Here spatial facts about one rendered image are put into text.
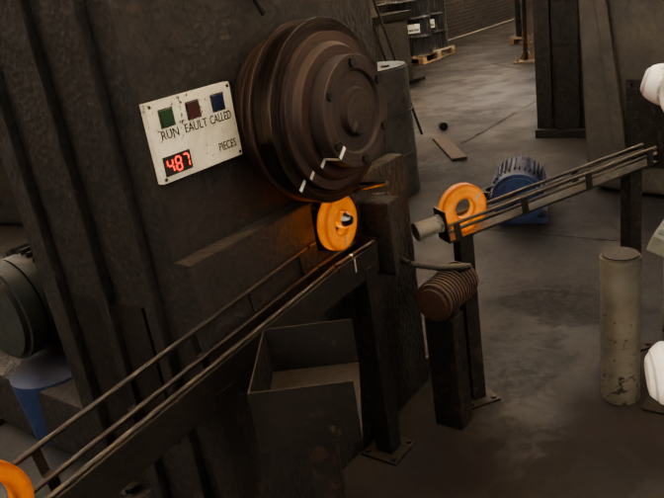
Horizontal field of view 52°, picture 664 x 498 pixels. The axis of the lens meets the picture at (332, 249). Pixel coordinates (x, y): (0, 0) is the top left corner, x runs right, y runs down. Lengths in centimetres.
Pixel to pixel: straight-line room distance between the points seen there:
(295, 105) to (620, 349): 132
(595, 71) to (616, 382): 238
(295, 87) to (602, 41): 289
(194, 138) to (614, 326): 143
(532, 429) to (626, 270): 59
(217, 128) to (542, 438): 139
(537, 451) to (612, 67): 260
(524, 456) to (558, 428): 18
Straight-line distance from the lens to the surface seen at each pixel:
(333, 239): 186
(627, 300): 231
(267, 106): 163
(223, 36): 175
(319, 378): 157
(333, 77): 168
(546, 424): 240
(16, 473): 137
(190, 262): 162
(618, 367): 242
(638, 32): 426
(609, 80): 434
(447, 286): 212
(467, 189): 220
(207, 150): 167
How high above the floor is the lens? 141
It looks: 21 degrees down
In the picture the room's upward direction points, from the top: 9 degrees counter-clockwise
